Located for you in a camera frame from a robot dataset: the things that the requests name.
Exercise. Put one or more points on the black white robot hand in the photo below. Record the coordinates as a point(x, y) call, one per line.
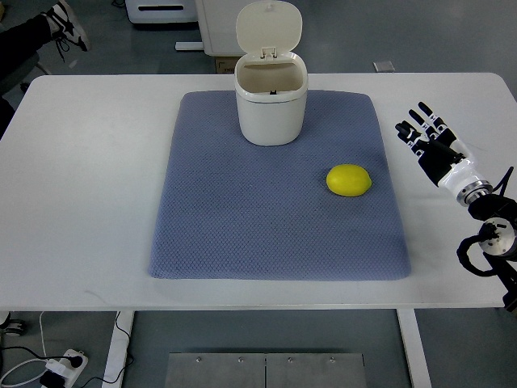
point(444, 158)

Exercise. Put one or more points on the yellow lemon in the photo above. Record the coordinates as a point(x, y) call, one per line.
point(348, 180)

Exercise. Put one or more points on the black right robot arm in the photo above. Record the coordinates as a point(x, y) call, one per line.
point(497, 235)

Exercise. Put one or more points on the white trash bin open lid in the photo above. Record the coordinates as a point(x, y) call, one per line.
point(270, 80)

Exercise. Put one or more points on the grey floor outlet plate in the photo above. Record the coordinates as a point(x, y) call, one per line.
point(383, 67)

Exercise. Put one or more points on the right white table leg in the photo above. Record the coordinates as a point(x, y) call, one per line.
point(415, 356)

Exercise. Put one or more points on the white table leg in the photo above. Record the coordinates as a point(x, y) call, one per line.
point(415, 356)
point(118, 358)

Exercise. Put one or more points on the blue textured mat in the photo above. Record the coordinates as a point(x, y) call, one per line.
point(234, 210)

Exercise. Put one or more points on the cardboard box behind bin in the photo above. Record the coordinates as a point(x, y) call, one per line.
point(225, 65)

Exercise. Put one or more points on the white cabinet in background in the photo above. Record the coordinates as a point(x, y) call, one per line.
point(217, 24)

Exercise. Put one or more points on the grey metal floor plate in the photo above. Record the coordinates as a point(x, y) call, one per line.
point(270, 369)

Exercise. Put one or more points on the white machine with slot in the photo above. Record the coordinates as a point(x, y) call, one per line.
point(161, 11)

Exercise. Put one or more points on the left white table leg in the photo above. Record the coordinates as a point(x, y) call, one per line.
point(118, 358)

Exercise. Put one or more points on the black white sneaker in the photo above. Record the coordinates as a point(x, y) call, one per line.
point(65, 27)

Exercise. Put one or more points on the white power strip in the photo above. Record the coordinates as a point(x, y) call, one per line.
point(64, 371)

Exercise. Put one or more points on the person in black clothes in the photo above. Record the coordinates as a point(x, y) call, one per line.
point(21, 42)

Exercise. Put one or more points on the caster wheel at left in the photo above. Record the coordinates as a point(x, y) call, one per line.
point(11, 326)

